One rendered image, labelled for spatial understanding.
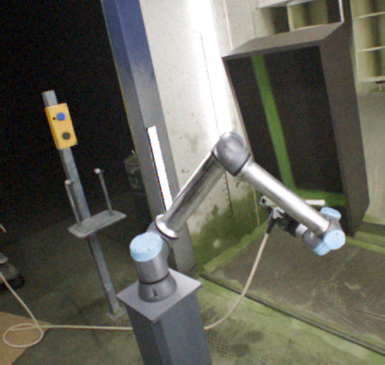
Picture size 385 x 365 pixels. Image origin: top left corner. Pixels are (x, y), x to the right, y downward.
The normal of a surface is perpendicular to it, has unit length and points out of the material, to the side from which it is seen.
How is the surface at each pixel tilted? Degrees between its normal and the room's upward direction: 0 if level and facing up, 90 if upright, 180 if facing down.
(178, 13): 90
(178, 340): 90
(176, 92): 90
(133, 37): 90
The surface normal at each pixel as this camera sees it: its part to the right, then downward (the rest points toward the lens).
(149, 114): 0.68, 0.09
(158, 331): -0.02, 0.29
